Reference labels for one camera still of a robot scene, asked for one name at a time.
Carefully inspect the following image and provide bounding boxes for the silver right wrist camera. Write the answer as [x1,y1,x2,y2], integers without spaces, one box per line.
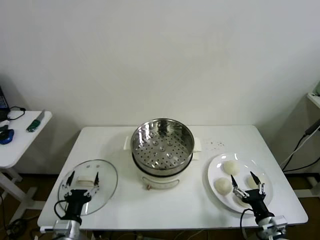
[259,215,288,235]

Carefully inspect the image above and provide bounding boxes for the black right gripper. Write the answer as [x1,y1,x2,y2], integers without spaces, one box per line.
[230,171,274,222]

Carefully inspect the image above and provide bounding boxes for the white side table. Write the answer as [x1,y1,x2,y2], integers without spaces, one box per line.
[0,109,53,226]

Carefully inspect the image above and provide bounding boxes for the black floor cables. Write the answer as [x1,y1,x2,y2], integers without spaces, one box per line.
[0,193,28,238]

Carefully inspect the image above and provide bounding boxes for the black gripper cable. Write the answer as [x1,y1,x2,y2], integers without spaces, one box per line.
[240,208,256,240]
[54,199,70,221]

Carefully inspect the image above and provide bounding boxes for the round glass pot lid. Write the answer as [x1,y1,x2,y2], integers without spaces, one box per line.
[57,159,119,216]

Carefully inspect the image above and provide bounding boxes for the white electric cooker pot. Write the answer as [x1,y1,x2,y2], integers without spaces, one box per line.
[132,149,201,191]

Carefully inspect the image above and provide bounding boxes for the green handled knife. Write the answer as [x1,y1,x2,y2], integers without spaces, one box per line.
[26,109,46,133]

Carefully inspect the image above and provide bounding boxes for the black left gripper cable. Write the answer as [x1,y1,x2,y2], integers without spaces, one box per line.
[54,199,70,221]

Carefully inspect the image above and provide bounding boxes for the thin black looped cable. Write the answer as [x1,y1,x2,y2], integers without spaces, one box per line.
[6,106,26,121]

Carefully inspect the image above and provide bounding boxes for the white steamed baozi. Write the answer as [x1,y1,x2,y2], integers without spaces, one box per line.
[222,160,240,175]
[232,192,251,208]
[214,177,233,196]
[246,174,261,190]

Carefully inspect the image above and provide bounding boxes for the white floor frame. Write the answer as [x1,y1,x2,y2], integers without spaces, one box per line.
[298,176,320,198]

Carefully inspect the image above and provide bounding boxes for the black wall cable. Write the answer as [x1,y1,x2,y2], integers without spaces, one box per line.
[279,133,320,173]

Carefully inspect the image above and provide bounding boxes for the black power adapter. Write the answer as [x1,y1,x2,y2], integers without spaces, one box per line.
[303,119,320,137]

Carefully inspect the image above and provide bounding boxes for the white round plate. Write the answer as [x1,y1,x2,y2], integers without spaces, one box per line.
[206,152,274,215]

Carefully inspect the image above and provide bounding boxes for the white wall cable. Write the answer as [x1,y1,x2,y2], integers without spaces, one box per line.
[279,136,311,169]

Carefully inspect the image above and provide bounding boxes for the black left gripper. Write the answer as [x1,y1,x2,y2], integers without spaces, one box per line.
[61,170,101,221]

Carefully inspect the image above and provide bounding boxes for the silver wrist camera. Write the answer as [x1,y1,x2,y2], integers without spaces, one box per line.
[39,219,74,235]
[259,215,288,235]

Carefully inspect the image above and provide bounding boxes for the dark laptop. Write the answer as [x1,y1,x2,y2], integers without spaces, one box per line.
[0,84,11,121]

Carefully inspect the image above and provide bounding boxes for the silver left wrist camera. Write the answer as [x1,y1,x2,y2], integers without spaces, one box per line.
[39,219,74,235]

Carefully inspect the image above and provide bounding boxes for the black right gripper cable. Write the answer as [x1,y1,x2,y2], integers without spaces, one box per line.
[240,208,256,240]

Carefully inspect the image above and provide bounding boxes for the stainless steel steamer basket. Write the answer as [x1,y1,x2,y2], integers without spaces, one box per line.
[124,117,203,177]

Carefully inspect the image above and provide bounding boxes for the blue black handheld tool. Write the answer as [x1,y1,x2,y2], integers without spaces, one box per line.
[0,126,15,145]

